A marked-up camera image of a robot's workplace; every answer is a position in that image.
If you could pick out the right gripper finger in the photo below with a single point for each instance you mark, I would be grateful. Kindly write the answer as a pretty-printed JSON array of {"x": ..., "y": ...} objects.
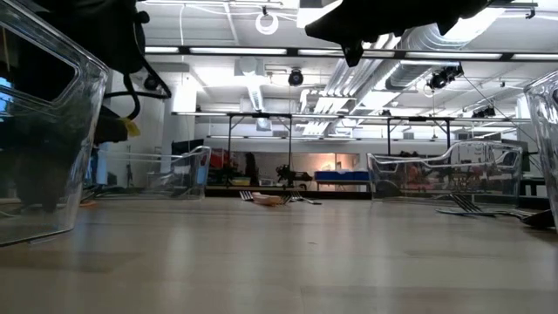
[{"x": 335, "y": 24}]

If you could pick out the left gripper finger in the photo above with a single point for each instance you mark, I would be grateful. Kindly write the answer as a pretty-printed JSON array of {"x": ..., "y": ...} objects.
[{"x": 50, "y": 174}]

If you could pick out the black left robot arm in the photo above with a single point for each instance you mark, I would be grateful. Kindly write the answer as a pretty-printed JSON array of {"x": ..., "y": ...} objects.
[{"x": 87, "y": 35}]

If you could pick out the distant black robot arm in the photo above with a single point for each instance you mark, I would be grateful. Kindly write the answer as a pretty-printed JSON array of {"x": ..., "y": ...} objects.
[{"x": 292, "y": 175}]

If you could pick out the clear plastic bin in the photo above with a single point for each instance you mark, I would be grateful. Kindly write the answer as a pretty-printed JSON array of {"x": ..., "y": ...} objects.
[
  {"x": 436, "y": 174},
  {"x": 192, "y": 174},
  {"x": 547, "y": 131},
  {"x": 43, "y": 183}
]

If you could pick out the white LED light bar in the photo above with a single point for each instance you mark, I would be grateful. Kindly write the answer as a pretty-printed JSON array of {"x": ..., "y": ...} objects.
[
  {"x": 536, "y": 56},
  {"x": 322, "y": 52},
  {"x": 453, "y": 55},
  {"x": 237, "y": 50},
  {"x": 161, "y": 49}
]

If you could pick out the black ceiling spotlight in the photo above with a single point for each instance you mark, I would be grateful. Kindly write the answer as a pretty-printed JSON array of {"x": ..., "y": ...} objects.
[
  {"x": 151, "y": 83},
  {"x": 295, "y": 77}
]

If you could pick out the yellow sticker tag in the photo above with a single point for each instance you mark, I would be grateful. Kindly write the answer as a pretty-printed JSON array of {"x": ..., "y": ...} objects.
[{"x": 132, "y": 127}]

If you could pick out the black ceiling light cluster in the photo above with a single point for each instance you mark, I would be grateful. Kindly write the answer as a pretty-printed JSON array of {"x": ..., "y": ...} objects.
[{"x": 444, "y": 77}]

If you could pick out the black monitor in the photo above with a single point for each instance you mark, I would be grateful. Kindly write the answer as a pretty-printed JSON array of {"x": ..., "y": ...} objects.
[{"x": 185, "y": 147}]

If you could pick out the blue storage crate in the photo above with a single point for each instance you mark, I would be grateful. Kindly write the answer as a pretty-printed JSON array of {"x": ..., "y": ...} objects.
[{"x": 340, "y": 175}]

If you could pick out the person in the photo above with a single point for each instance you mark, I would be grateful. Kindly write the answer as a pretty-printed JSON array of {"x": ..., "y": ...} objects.
[{"x": 251, "y": 170}]

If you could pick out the red tool cabinet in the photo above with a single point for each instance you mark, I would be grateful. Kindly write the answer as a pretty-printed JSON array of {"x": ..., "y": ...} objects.
[{"x": 222, "y": 159}]

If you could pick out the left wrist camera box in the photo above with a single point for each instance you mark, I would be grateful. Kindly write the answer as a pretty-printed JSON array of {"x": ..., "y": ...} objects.
[{"x": 109, "y": 128}]

